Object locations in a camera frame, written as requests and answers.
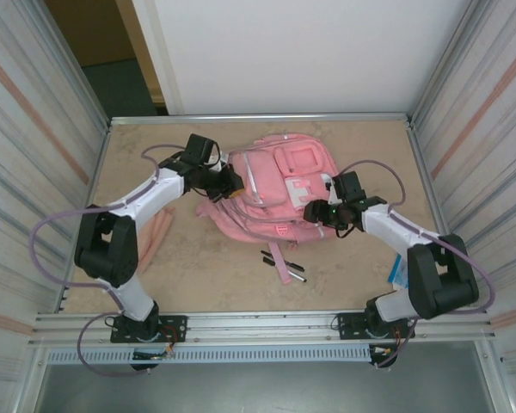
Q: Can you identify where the pink student backpack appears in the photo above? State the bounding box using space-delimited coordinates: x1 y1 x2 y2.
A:
140 133 341 286

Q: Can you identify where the all black marker pen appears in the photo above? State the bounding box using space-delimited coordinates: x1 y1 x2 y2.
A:
261 249 304 273

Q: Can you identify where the white barrel marker pen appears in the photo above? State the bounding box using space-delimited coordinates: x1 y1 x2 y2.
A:
261 256 307 284

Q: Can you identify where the brown wooden door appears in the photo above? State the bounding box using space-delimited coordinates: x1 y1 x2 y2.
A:
45 0 164 104

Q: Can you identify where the grey metal sheet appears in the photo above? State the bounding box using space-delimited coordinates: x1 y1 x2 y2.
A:
32 363 507 413

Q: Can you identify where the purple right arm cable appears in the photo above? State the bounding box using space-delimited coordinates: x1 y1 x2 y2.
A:
337 159 496 370

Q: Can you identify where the aluminium table back rail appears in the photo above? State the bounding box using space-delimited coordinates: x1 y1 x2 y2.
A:
108 112 415 126

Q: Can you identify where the aluminium table side rail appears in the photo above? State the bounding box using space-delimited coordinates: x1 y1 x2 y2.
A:
406 126 472 307
53 126 113 315

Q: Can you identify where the aluminium front mounting rail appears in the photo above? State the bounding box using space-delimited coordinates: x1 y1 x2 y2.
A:
28 310 499 347

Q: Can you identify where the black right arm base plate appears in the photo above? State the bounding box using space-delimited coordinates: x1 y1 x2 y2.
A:
335 311 415 342

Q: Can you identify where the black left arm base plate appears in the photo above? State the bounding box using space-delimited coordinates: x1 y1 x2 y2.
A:
110 315 188 344

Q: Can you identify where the aluminium frame post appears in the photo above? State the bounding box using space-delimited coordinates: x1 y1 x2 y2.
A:
23 0 113 134
406 0 494 126

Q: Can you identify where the slotted grey cable duct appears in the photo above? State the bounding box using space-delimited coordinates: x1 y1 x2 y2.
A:
45 345 371 366

